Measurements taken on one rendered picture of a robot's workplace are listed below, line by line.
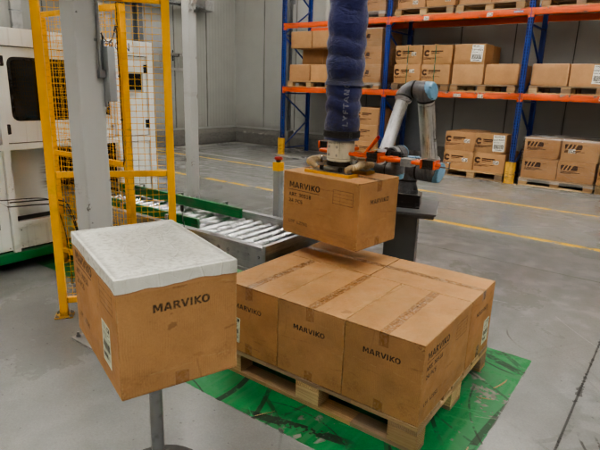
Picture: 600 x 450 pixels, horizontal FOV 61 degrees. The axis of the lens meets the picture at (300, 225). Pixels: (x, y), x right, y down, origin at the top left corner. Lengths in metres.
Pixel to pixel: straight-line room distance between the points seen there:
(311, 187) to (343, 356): 1.10
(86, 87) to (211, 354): 1.83
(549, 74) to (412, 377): 8.17
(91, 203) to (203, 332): 1.62
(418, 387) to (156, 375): 1.15
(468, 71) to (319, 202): 7.60
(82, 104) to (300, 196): 1.35
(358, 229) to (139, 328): 1.62
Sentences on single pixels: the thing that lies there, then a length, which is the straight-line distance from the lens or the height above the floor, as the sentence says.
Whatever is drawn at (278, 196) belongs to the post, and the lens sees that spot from 4.14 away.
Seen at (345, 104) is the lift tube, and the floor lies 1.49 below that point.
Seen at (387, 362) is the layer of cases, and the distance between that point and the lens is 2.39.
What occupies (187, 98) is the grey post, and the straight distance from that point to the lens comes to 6.45.
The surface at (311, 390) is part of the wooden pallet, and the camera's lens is 2.72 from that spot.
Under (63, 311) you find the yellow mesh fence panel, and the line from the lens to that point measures 3.91.
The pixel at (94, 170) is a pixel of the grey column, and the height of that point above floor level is 1.08.
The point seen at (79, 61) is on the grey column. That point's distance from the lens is 3.12.
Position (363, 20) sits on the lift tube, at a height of 1.96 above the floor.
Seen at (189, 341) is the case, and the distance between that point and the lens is 1.75.
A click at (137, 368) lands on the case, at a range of 1.72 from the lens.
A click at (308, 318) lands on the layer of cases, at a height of 0.49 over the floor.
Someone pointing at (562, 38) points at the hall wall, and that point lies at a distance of 11.37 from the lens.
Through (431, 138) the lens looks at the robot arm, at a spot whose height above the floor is 1.27.
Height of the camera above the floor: 1.58
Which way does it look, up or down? 15 degrees down
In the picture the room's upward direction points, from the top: 2 degrees clockwise
